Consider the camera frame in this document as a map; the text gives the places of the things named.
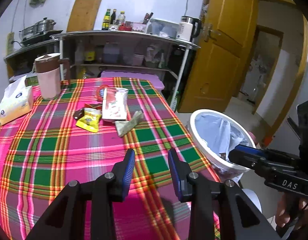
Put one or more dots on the pink lidded storage box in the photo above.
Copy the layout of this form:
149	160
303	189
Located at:
133	77

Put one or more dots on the yellow package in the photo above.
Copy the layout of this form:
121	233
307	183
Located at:
82	73

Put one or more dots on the green white bottle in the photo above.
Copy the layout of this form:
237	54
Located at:
161	60

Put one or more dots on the green plastic bottle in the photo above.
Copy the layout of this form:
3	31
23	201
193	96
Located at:
174	102

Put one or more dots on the white plastic bottle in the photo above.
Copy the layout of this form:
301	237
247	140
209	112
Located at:
79	53

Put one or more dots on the green snack wrapper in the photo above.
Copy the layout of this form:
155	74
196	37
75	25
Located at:
127	125

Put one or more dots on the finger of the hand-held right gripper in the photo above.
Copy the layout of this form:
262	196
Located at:
244	158
251	149

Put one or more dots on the yellow white tissue box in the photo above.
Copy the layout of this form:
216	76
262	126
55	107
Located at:
16	102

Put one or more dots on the steel steamer pot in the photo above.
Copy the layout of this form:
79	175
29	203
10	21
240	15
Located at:
38	28

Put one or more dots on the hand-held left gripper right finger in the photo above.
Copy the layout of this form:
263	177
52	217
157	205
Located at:
175	175

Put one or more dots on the yellow wooden door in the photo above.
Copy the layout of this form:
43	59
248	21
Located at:
219	67

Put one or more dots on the clear oil bottle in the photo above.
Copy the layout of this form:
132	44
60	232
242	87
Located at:
121	18

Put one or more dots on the dark brown wrapper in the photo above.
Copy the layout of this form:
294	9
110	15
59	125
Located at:
78	113

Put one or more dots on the red brown wrapper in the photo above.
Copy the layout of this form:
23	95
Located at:
93	105

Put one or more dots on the wooden doorway frame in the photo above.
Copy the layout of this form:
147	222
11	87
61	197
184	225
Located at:
294	55

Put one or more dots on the white round trash bin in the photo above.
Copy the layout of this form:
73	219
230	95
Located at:
214	132
201	145

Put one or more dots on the pink plastic stool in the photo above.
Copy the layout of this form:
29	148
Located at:
252	137

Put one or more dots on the white electric kettle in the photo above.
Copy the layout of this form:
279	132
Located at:
186	30

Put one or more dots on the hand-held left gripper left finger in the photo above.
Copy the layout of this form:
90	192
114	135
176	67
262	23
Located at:
127	170

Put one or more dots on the black induction cooktop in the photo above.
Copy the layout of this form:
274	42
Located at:
41	37

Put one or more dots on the yellow snack packet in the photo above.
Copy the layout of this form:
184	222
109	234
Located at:
90	120

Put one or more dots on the dark sauce bottle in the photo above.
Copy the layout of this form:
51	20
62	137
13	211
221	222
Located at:
113	17

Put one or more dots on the pink pitcher brown lid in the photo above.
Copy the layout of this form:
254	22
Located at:
48	80

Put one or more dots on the green glass bottle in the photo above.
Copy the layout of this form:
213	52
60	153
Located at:
106	20

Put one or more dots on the white shelf unit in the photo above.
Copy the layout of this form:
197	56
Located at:
123	35

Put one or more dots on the wooden cutting board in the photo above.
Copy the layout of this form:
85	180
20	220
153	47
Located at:
85	15

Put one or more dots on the person's right hand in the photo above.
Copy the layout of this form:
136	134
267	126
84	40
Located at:
281	213

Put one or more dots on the plaid pink green tablecloth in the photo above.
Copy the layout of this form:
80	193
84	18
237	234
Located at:
56	155

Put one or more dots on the crumpled plastic bag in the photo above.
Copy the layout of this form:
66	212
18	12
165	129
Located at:
152	53

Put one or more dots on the pink plastic tub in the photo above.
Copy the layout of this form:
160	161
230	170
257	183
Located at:
138	59

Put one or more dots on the yellow power strip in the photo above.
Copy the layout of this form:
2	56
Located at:
10	43

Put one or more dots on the red white snack packet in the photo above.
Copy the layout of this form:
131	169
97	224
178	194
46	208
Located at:
115	103

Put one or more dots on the clear plastic container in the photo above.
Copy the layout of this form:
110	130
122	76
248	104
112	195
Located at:
164	28

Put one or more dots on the yellow label bottle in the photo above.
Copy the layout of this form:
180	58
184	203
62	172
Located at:
89	55

